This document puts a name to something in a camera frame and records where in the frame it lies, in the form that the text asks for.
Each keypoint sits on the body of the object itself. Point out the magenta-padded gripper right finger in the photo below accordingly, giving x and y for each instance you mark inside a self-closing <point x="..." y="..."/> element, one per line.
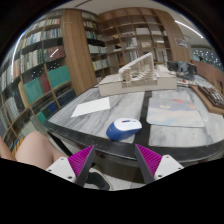
<point x="166" y="167"/>

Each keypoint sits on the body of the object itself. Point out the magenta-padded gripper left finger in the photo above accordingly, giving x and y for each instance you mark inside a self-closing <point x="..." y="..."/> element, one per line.
<point x="65" y="167"/>

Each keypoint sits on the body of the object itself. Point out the blue and white computer mouse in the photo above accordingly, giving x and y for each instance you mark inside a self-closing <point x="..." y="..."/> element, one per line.
<point x="123" y="128"/>

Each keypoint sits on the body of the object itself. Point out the pastel printed mouse pad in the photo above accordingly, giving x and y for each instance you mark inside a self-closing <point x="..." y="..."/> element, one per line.
<point x="173" y="113"/>

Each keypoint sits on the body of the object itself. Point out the person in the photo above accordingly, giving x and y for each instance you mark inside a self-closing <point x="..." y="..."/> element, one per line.
<point x="36" y="148"/>

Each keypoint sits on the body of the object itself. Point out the white paper sheet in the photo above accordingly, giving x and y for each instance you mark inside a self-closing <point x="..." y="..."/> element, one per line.
<point x="90" y="107"/>

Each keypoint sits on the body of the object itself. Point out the dark brown model on wooden board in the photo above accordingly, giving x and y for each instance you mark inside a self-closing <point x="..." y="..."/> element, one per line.
<point x="210" y="96"/>

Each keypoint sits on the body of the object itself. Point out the beige stepped architectural model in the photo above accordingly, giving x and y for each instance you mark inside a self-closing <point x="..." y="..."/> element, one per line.
<point x="140" y="81"/>

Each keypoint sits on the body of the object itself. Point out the large bookshelf with colourful books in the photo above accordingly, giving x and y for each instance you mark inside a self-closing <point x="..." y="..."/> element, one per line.
<point x="36" y="76"/>

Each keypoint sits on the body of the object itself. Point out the grey building model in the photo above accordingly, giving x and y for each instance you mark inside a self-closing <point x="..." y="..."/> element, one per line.
<point x="181" y="68"/>

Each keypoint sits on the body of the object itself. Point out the narrow wooden bookshelf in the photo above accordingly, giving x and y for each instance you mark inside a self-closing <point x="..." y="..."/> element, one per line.
<point x="95" y="46"/>

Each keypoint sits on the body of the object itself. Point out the long ceiling light strip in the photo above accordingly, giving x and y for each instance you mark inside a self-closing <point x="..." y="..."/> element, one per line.
<point x="189" y="29"/>

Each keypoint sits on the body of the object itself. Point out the wall poster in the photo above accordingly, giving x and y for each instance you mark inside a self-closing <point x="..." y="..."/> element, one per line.
<point x="181" y="42"/>

